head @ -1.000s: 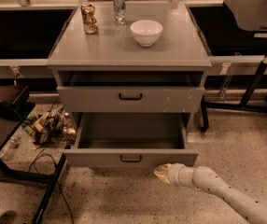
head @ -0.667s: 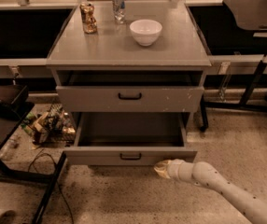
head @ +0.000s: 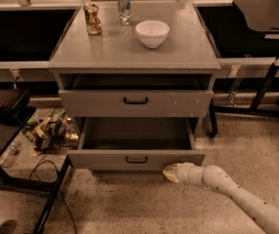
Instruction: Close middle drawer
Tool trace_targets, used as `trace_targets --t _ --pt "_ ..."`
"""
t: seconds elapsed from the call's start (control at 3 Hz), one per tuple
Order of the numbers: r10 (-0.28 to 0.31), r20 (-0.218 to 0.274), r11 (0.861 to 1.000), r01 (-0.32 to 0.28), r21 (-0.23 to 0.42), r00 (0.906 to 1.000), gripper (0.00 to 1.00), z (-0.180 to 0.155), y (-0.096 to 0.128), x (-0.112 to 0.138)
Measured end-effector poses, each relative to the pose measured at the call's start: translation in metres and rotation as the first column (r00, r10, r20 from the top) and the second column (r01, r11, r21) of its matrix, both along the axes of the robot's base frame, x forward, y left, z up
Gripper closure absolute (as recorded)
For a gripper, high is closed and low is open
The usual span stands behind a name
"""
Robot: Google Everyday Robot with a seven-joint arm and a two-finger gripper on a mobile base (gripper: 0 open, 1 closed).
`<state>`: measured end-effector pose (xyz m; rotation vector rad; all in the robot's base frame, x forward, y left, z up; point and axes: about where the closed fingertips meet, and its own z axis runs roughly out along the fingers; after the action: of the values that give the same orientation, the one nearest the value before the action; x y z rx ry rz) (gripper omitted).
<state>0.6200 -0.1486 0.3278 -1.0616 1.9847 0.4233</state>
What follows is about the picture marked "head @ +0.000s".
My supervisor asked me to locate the grey drawer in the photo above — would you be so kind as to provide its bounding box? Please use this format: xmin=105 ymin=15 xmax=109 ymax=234
xmin=68 ymin=118 xmax=205 ymax=173
xmin=59 ymin=74 xmax=215 ymax=119

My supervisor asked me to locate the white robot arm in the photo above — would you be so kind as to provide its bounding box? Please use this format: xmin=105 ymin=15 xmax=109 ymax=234
xmin=163 ymin=163 xmax=279 ymax=234

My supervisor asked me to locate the crushed gold can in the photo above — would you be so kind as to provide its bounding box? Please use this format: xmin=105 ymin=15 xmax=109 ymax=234
xmin=84 ymin=3 xmax=101 ymax=35

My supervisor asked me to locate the black floor cable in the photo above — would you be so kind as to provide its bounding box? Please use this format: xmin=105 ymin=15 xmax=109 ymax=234
xmin=28 ymin=155 xmax=79 ymax=234

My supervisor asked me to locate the silver drink can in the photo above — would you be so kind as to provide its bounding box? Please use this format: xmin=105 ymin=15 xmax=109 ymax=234
xmin=117 ymin=0 xmax=131 ymax=25

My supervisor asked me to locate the clear plastic bottle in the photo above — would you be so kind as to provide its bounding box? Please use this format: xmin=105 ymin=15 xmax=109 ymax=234
xmin=0 ymin=142 xmax=19 ymax=168

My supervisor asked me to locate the wire basket with trash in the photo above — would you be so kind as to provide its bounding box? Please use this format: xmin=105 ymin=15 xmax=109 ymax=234
xmin=22 ymin=108 xmax=79 ymax=155

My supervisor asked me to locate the grey drawer cabinet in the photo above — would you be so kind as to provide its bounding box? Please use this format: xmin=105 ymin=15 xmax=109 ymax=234
xmin=48 ymin=0 xmax=221 ymax=138

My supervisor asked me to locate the black side table left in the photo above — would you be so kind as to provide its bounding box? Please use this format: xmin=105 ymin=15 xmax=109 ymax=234
xmin=0 ymin=89 xmax=70 ymax=234

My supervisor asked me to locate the grey top drawer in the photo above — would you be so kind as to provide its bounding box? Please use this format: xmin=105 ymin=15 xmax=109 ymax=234
xmin=59 ymin=74 xmax=215 ymax=119

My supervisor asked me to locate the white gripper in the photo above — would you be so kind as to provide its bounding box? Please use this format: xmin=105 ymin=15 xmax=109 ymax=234
xmin=162 ymin=163 xmax=204 ymax=187

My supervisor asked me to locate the white ceramic bowl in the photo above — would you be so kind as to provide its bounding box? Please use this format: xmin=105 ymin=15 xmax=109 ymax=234
xmin=136 ymin=20 xmax=170 ymax=49

